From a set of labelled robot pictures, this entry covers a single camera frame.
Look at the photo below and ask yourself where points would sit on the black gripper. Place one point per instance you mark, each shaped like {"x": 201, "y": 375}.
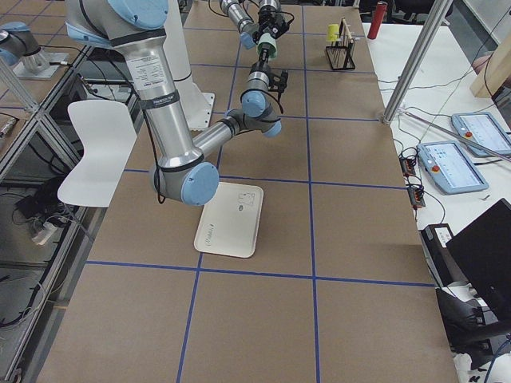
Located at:
{"x": 264, "y": 21}
{"x": 261, "y": 64}

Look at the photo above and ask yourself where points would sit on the light green cup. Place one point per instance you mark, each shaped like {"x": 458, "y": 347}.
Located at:
{"x": 267, "y": 48}

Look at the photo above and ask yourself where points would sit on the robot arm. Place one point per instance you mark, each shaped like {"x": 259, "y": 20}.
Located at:
{"x": 149, "y": 35}
{"x": 248, "y": 28}

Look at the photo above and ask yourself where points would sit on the yellow cup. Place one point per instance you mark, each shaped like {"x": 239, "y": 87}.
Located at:
{"x": 333, "y": 31}

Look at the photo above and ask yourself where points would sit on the cream rabbit tray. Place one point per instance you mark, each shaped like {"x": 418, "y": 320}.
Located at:
{"x": 229, "y": 222}

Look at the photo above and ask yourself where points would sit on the red cylinder bottle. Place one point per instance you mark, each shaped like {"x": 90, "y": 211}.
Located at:
{"x": 377, "y": 20}

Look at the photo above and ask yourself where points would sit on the white chair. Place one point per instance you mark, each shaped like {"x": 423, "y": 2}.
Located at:
{"x": 106, "y": 131}

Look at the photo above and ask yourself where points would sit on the near teach pendant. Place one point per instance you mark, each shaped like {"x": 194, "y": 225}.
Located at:
{"x": 451, "y": 170}

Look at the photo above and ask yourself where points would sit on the teach pendant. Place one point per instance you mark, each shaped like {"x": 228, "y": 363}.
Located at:
{"x": 483, "y": 129}
{"x": 451, "y": 170}

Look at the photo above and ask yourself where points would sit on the far teach pendant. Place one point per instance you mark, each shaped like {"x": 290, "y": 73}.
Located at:
{"x": 483, "y": 129}

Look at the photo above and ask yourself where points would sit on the black laptop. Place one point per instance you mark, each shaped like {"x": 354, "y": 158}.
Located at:
{"x": 482, "y": 252}

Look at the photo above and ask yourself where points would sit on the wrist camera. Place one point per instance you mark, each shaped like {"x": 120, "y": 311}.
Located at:
{"x": 281, "y": 81}

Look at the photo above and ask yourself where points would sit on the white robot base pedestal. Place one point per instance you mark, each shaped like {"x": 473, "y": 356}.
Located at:
{"x": 197, "y": 105}

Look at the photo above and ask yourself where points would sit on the black wire cup rack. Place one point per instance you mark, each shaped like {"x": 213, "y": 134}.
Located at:
{"x": 340, "y": 55}

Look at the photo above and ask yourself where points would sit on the wooden rack handle rod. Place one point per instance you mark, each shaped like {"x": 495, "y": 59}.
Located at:
{"x": 345, "y": 35}

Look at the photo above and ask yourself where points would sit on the aluminium frame post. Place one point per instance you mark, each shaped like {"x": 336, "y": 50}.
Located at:
{"x": 433, "y": 22}

